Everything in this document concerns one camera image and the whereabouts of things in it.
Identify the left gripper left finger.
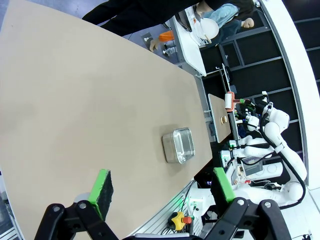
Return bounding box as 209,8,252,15
34,169,118,240

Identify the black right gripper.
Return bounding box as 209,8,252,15
239,98,266,115

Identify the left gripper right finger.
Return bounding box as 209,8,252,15
203,166,292,240

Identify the white round plate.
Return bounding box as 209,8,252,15
201,17,220,40

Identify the dark tray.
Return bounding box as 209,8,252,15
174,11,195,32

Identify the white control box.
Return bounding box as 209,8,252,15
188,194,210,208

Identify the small brown table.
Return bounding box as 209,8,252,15
207,93,232,144

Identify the yellow emergency stop button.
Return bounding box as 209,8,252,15
170,211,192,231

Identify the rectangular metal tin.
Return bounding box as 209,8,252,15
161,126,196,165

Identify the white side table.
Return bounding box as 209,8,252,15
172,4,208,77

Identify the mannequin in denim jacket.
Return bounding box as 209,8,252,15
149,3,256,57

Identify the person in black t-shirt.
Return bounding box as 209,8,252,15
81,0,255,37

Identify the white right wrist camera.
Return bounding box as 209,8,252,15
261,91,274,109

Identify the aluminium frame rail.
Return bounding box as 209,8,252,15
129,179,198,237

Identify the black right arm hose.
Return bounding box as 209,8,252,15
259,114,307,210

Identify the white wire dish rack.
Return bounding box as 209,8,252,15
186,14,221,47

